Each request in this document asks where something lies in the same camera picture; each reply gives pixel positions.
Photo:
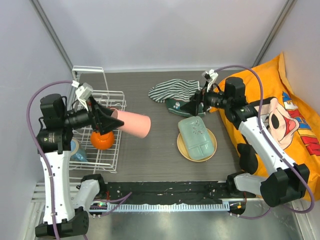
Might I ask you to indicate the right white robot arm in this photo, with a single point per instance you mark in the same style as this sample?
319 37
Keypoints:
287 181

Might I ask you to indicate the pink cup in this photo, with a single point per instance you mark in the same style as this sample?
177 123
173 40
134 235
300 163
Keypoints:
134 124

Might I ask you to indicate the yellow round plate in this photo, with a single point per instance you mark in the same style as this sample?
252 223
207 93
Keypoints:
183 150

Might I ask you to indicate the light green divided tray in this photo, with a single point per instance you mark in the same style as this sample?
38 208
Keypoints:
196 138

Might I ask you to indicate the blue patterned bowl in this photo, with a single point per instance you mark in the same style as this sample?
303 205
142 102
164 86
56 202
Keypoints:
78 154

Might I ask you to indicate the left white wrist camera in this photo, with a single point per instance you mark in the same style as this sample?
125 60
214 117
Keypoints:
82 92

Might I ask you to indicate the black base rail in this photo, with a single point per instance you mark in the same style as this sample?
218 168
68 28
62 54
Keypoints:
171 192

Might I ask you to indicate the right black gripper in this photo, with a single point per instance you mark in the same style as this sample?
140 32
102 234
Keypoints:
192 107

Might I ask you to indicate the orange bowl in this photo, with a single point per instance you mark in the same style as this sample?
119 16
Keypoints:
102 141

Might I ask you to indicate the orange cartoon cloth bag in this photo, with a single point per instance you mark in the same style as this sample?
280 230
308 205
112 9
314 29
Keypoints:
293 124

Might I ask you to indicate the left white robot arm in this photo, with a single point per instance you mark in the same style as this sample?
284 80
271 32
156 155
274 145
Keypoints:
66 217

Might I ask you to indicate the green striped towel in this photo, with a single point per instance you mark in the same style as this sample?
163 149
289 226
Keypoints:
174 93

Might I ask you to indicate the white wire dish rack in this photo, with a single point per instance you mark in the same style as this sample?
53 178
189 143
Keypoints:
95 152

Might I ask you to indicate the white slotted cable duct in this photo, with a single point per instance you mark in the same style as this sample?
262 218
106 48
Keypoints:
173 208

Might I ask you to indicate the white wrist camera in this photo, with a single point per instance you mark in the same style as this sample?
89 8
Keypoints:
211 77
82 92

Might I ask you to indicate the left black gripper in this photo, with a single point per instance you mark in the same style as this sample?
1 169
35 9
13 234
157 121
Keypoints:
102 117

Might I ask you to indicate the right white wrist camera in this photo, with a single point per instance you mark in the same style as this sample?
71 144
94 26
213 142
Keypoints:
211 77

